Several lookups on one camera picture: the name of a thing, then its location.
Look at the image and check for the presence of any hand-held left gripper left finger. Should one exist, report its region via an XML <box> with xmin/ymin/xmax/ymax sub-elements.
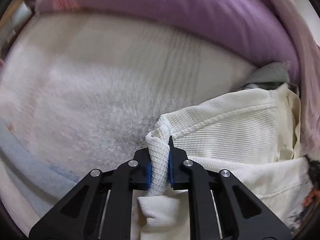
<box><xmin>28</xmin><ymin>148</ymin><xmax>153</xmax><ymax>240</ymax></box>

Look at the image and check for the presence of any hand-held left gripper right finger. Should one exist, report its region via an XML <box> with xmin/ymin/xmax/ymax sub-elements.
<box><xmin>168</xmin><ymin>135</ymin><xmax>292</xmax><ymax>240</ymax></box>

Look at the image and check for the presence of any cream knit sweater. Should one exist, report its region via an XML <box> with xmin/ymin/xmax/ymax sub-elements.
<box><xmin>130</xmin><ymin>82</ymin><xmax>314</xmax><ymax>240</ymax></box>

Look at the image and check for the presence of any grey cloth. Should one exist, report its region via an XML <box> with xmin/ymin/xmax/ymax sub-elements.
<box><xmin>241</xmin><ymin>62</ymin><xmax>291</xmax><ymax>89</ymax></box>

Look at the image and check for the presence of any white fluffy blanket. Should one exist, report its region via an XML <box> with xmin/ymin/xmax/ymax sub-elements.
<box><xmin>0</xmin><ymin>12</ymin><xmax>258</xmax><ymax>238</ymax></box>

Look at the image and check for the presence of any light blue cloth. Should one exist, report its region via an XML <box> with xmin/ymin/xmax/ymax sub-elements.
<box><xmin>0</xmin><ymin>117</ymin><xmax>83</xmax><ymax>210</ymax></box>

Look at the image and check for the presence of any pale pink cloth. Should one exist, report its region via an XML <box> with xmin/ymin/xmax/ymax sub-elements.
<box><xmin>260</xmin><ymin>0</ymin><xmax>320</xmax><ymax>160</ymax></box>

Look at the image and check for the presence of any purple quilt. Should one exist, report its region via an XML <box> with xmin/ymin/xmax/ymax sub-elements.
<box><xmin>35</xmin><ymin>0</ymin><xmax>300</xmax><ymax>85</ymax></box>

